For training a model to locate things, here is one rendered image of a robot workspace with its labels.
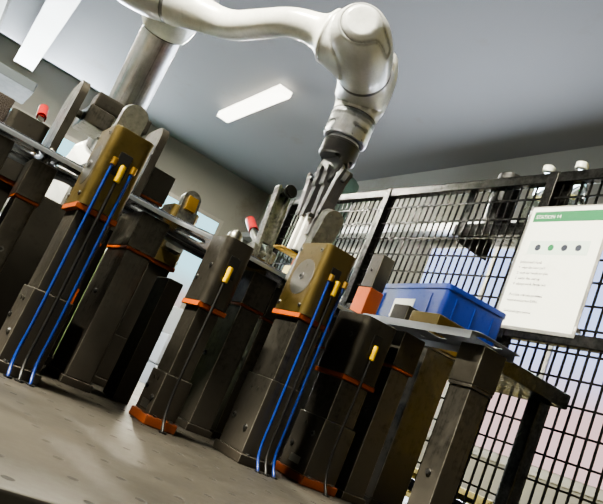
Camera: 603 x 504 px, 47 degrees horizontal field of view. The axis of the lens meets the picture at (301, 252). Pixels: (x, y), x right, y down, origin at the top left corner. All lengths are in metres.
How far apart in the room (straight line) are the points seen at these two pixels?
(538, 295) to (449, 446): 0.65
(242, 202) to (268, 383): 7.27
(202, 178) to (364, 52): 6.92
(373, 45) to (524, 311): 0.70
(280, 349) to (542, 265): 0.77
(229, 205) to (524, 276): 6.72
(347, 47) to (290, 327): 0.48
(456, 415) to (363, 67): 0.60
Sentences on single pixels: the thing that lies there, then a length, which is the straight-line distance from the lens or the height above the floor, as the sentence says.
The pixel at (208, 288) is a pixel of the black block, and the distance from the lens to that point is 1.00.
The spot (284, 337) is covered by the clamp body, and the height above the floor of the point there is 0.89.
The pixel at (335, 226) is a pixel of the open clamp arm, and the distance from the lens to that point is 1.13.
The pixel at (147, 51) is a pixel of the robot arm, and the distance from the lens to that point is 1.78.
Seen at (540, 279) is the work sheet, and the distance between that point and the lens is 1.61.
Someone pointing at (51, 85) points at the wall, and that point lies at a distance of 7.77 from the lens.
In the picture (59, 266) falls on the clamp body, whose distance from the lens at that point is 0.91.
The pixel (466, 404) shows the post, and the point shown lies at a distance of 1.03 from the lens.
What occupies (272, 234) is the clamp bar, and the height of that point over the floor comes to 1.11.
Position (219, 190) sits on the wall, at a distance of 8.14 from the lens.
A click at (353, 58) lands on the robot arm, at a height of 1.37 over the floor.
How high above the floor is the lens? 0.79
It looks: 12 degrees up
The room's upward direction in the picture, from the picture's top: 23 degrees clockwise
